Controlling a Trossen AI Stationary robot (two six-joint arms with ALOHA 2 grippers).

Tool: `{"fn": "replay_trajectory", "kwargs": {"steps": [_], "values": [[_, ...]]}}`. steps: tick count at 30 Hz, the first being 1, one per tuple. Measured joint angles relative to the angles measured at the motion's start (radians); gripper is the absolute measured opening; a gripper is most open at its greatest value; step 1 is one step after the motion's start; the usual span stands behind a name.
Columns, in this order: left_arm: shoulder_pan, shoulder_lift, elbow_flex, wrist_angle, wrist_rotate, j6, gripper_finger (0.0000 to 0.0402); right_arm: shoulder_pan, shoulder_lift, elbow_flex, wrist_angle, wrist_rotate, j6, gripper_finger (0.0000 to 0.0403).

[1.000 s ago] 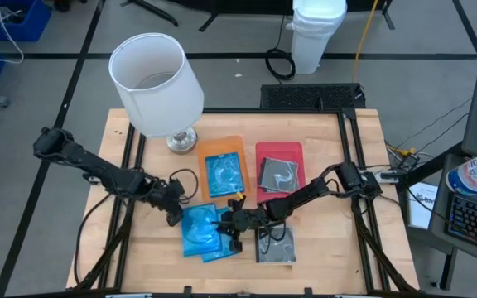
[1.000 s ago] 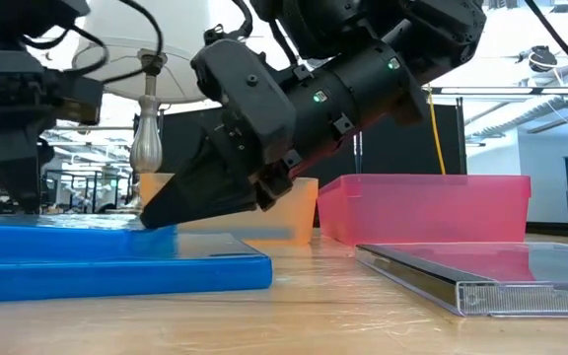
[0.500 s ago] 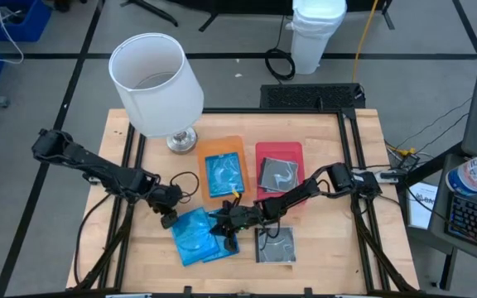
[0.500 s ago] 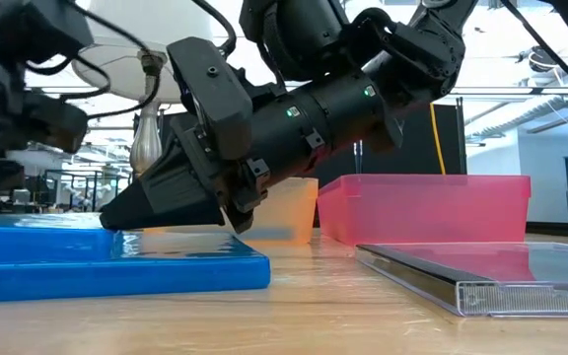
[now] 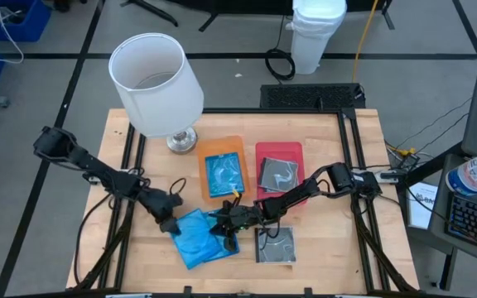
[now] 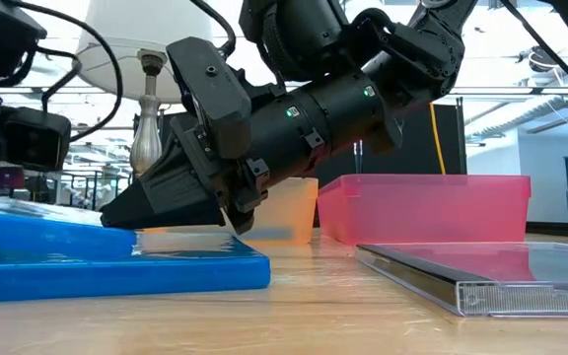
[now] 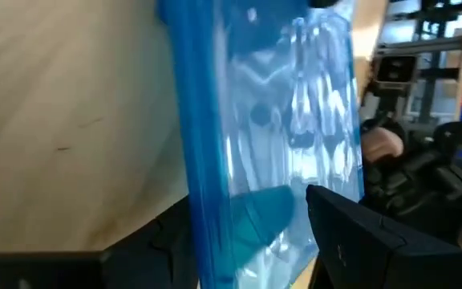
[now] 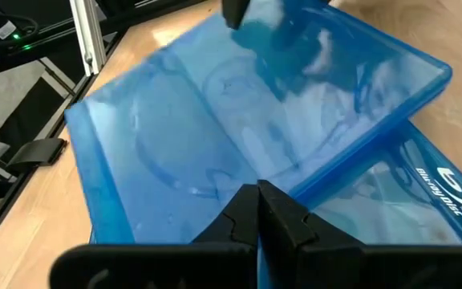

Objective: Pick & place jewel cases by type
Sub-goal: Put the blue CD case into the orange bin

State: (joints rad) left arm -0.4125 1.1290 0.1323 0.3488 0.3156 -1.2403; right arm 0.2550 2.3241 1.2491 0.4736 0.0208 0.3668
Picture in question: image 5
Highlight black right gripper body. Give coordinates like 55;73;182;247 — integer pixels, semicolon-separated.
219;200;264;233

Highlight white wipes canister blue label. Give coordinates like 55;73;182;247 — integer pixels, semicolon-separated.
445;145;477;197

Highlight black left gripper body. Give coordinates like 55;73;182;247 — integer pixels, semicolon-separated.
141;188;184;221

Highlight yellow hanging cable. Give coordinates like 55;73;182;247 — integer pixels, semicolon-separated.
350;0;381;83

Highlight grey computer desk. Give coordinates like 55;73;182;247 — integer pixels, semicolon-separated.
403;152;477;291

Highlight black stand legs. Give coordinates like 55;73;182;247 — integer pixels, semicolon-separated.
120;0;181;28

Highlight black aluminium table frame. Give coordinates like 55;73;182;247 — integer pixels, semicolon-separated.
66;107;420;298

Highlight white shade table lamp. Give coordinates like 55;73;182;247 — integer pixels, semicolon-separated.
108;31;205;155

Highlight orange translucent plastic bin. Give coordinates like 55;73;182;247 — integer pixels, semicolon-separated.
196;135;252;204

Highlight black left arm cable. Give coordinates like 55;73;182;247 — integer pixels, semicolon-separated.
74;194;113;286

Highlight white printed paper sheet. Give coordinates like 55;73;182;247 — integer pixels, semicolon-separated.
407;181;439;231

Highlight black partition screen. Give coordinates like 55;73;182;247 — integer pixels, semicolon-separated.
167;0;397;33

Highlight red translucent plastic bin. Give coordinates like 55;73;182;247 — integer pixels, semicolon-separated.
254;141;308;207

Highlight white trash bin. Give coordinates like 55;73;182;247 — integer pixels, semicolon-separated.
286;0;348;76

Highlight black backlit keyboard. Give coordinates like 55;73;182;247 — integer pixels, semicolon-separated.
446;196;477;257

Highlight yellow plug with cables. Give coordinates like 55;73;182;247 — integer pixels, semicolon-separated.
385;140;420;161

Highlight coiled black floor cable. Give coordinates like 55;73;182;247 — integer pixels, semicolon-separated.
264;14;296;82

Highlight black perforated computer case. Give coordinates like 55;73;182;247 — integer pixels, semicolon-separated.
259;82;366;111

